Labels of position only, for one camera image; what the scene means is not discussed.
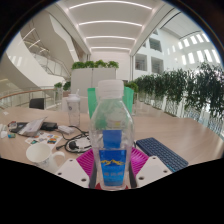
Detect green chair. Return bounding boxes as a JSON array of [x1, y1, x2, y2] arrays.
[[86, 86, 135, 119]]

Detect dark blue keyboard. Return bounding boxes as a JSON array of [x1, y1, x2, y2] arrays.
[[135, 136, 190, 173]]

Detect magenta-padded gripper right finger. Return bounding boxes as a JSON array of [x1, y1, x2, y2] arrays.
[[129, 146, 174, 189]]

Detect grey folded booklet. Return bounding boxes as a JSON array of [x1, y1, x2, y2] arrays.
[[17, 116, 48, 138]]

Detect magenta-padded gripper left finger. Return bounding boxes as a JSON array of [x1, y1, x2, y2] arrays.
[[54, 148, 99, 189]]

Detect black chair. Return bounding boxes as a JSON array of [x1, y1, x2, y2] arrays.
[[28, 97, 46, 111]]

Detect clear shaker bottle white lid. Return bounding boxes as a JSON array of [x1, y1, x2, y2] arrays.
[[65, 89, 82, 128]]

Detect row of green hedge plants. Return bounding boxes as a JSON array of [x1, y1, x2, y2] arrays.
[[132, 61, 224, 136]]

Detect white planter with green plants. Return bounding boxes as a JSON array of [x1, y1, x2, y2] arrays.
[[70, 59, 120, 98]]

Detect glass balcony railing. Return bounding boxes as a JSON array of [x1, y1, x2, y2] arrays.
[[0, 87, 64, 111]]

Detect black pouch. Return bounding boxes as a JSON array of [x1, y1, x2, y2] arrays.
[[40, 121, 59, 132]]

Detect white ceramic mug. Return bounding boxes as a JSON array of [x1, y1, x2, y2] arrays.
[[25, 142, 66, 174]]

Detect clear blue-labelled water bottle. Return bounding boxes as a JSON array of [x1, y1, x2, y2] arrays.
[[88, 79, 135, 191]]

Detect colourful sticker sheet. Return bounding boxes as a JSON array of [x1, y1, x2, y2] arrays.
[[24, 131, 64, 147]]

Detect white power adapter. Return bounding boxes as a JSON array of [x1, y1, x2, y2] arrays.
[[57, 124, 76, 135]]

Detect ceiling light strips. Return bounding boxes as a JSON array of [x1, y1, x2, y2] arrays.
[[68, 0, 154, 53]]

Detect black coiled cable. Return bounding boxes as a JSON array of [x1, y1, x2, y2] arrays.
[[55, 125, 92, 154]]

